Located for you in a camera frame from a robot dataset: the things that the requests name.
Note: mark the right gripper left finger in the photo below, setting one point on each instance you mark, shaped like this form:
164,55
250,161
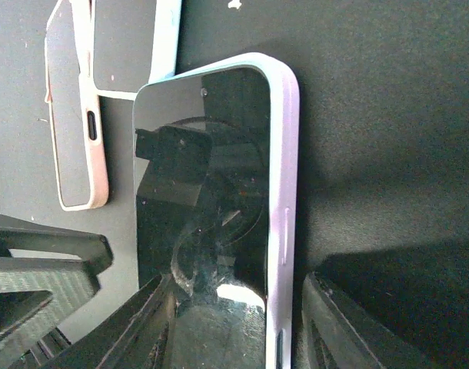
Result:
137,335

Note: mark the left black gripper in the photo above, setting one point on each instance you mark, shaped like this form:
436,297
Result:
36,295

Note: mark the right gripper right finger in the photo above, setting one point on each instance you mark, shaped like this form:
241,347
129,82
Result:
341,334

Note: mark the pink phone case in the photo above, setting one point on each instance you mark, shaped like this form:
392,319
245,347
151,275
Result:
90,108

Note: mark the teal phone case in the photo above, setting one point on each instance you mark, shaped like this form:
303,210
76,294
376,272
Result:
201,198

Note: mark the lavender phone case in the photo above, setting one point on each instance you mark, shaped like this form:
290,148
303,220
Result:
283,175

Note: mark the black phone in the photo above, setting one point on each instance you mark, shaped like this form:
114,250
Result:
63,72

